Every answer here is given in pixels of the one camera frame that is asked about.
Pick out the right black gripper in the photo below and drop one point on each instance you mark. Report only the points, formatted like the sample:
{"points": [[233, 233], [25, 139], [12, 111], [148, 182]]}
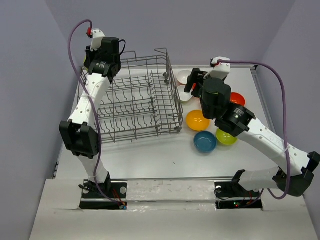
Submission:
{"points": [[198, 76]]}

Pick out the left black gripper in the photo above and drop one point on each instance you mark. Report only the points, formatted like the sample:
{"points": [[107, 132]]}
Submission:
{"points": [[90, 54]]}

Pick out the round white bowl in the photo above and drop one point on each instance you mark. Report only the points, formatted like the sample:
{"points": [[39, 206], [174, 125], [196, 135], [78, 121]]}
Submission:
{"points": [[182, 76]]}

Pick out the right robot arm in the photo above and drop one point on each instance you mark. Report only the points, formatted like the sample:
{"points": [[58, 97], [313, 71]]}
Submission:
{"points": [[295, 168]]}

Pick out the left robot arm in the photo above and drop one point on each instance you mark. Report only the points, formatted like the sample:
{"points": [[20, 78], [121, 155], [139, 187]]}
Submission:
{"points": [[81, 133]]}

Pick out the square white bowl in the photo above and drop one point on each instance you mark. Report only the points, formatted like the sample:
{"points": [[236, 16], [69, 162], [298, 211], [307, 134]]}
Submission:
{"points": [[184, 96]]}

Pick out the yellow bowl lower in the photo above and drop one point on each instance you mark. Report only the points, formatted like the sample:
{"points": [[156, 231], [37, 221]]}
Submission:
{"points": [[196, 121]]}

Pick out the blue bowl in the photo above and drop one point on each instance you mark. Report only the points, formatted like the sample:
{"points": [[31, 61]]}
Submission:
{"points": [[205, 142]]}

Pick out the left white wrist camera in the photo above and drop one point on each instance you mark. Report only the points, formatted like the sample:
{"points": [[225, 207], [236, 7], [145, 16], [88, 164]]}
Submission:
{"points": [[96, 41]]}

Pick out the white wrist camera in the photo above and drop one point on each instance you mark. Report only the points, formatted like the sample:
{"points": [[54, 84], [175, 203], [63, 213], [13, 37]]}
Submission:
{"points": [[96, 41], [219, 70]]}

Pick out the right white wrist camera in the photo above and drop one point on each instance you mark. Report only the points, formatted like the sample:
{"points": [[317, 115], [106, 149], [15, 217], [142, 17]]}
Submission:
{"points": [[219, 70]]}

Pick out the grey wire dish rack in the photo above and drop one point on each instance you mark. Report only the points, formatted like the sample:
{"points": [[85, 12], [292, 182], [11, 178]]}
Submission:
{"points": [[143, 100]]}

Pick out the metal rail at front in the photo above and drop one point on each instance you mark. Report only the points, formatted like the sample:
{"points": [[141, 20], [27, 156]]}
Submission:
{"points": [[206, 178]]}

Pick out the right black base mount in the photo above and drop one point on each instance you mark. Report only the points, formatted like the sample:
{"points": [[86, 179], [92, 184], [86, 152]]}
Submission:
{"points": [[230, 197]]}

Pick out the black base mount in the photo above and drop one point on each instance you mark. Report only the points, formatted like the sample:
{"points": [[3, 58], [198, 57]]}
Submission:
{"points": [[230, 197], [92, 199]]}

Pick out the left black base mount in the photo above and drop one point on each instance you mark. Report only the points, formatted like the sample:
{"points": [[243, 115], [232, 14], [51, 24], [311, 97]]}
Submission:
{"points": [[92, 199]]}

